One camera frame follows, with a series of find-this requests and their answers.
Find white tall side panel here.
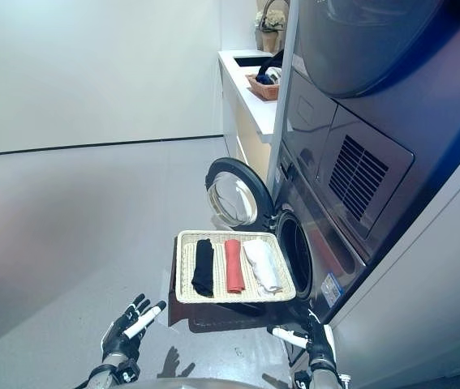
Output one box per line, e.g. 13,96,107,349
265,0,300,188

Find grey stacked dryer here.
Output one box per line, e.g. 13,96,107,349
280,0,460,264

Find dark brown stool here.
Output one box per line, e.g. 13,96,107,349
167,259,291,336

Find potted white flower plant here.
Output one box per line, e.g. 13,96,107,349
255,10,287,52

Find white wicker basket tray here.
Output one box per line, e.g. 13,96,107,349
174,229,298,305

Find white cloth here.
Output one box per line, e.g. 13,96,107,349
243,238,283,297

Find red cloth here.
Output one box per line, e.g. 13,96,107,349
224,238,247,294

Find brown wicker basket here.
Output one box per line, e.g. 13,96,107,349
245,73,282,100

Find white garment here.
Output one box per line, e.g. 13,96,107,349
264,66,283,86

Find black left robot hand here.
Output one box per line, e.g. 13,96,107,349
101,293,168,361

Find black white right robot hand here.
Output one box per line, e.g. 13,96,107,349
272,310,338,366

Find dark counter sink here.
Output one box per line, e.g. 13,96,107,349
233,56,275,68

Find dark garment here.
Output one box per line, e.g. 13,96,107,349
256,50,286,85

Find black cloth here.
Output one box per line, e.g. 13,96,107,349
191,238,215,297

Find round glass washer door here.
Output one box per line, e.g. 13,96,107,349
204,156,276,234

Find white counter cabinet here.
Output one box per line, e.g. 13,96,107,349
217,49,286,186

